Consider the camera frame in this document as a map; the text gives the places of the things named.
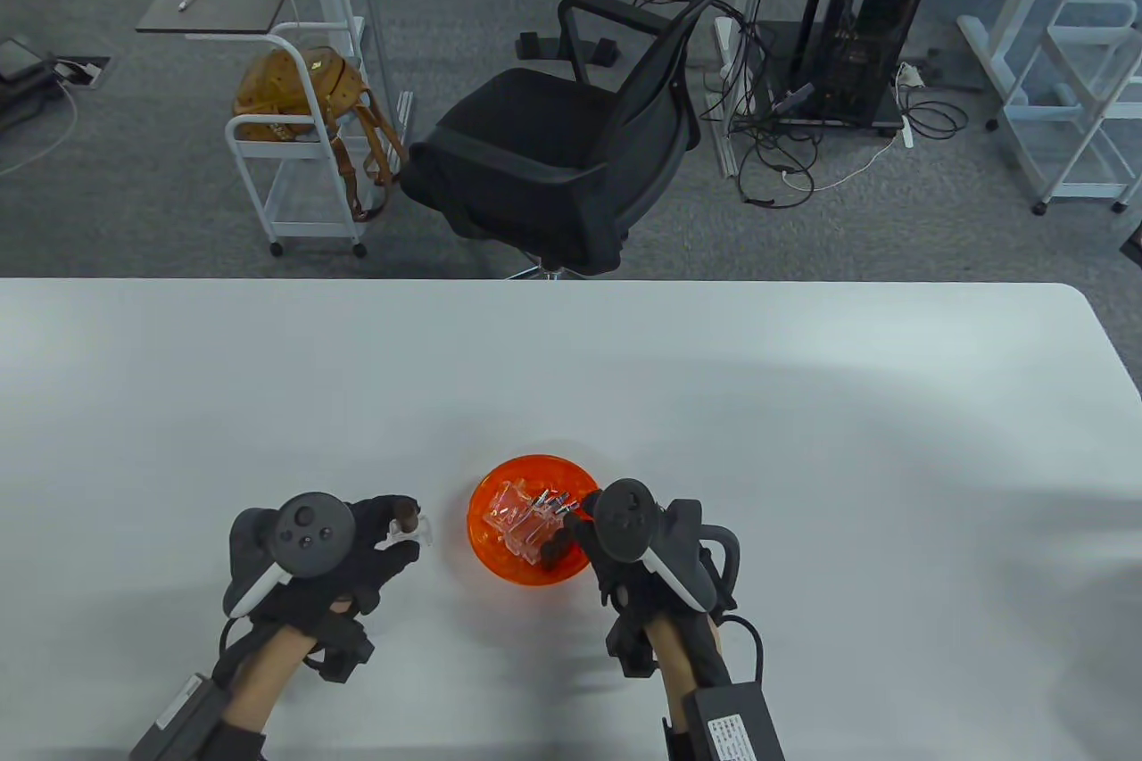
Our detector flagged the white desk leg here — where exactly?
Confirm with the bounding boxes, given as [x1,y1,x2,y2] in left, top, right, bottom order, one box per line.
[711,0,782,178]

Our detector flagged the brown leather bag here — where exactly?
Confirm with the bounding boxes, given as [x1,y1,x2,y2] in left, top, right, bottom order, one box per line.
[234,45,408,224]

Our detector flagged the floor socket box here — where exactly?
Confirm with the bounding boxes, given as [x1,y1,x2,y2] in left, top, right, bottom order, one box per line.
[49,54,113,89]

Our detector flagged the orange plastic bowl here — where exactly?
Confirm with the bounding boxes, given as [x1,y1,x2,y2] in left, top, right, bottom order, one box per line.
[467,455,600,588]

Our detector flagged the black office chair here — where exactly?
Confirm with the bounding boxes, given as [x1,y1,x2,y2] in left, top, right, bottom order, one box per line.
[397,0,775,280]

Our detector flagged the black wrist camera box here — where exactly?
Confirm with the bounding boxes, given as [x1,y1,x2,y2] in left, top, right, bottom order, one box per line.
[660,681,786,761]
[129,674,233,761]

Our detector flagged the person's left hand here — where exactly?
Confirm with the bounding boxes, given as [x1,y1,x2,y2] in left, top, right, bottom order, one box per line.
[236,493,422,683]

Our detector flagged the white metal cart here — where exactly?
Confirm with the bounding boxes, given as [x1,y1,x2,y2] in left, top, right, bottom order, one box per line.
[225,19,371,259]

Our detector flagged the white rack right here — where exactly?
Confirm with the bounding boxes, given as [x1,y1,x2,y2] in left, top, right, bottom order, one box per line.
[956,0,1103,133]

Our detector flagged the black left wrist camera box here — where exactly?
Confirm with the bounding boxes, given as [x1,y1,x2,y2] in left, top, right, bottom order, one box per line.
[129,674,233,761]

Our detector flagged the dark grey right hand controller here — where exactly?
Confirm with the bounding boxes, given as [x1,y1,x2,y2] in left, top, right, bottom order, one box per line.
[589,480,743,616]

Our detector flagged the white metal trolley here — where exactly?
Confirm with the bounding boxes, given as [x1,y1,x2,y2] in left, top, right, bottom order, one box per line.
[995,0,1142,216]

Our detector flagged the black devices on floor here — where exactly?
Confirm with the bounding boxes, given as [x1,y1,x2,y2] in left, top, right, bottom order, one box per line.
[0,34,56,133]

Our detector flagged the person's right forearm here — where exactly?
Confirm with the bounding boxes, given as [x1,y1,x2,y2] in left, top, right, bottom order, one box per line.
[642,614,724,695]

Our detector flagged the person's left forearm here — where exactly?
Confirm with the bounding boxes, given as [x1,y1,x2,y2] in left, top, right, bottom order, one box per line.
[219,623,313,735]

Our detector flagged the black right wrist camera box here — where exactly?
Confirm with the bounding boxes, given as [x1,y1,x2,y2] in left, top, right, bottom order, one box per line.
[660,681,786,761]

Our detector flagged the person's right hand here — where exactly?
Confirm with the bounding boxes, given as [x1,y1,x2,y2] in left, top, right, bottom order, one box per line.
[542,489,725,678]

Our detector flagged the dark top side table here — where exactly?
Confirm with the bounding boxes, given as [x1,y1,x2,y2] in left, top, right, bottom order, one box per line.
[136,0,368,84]

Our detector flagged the dark grey left hand controller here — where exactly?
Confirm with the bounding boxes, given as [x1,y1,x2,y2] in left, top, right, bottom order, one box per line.
[221,492,358,619]

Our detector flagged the bundle of black floor cables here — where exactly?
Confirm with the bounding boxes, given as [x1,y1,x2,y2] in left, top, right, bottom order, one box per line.
[700,12,971,209]

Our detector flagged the dark grey hand controller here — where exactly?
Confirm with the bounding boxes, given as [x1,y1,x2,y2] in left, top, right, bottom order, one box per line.
[589,480,743,616]
[221,492,358,619]

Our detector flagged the black computer tower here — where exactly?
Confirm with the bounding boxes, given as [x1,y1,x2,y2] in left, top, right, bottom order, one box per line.
[816,0,939,124]

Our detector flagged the black right glove cable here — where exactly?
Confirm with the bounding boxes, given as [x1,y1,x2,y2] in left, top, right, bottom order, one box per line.
[714,611,766,691]

